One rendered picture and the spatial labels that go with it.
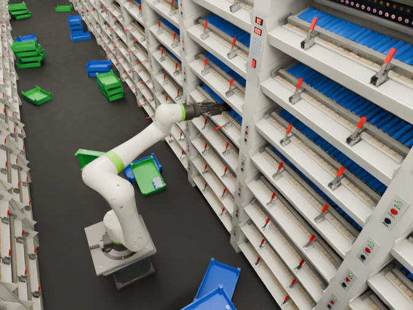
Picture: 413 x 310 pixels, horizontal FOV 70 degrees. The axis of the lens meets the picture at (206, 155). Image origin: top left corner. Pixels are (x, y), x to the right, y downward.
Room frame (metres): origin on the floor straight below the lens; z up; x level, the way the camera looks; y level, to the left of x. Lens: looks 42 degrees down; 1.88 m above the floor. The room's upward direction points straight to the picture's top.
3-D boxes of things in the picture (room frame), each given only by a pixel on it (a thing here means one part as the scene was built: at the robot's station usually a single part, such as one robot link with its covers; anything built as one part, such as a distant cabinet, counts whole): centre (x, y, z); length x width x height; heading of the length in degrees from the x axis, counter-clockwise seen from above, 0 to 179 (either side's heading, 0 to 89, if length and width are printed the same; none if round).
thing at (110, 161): (0.99, 0.49, 0.90); 0.18 x 0.13 x 0.12; 142
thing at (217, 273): (0.84, -0.07, 0.04); 0.30 x 0.20 x 0.08; 158
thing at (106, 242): (0.98, 0.56, 0.33); 0.26 x 0.15 x 0.06; 109
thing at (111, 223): (0.98, 0.49, 0.46); 0.16 x 0.13 x 0.19; 52
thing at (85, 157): (1.90, 0.97, 0.10); 0.30 x 0.08 x 0.20; 78
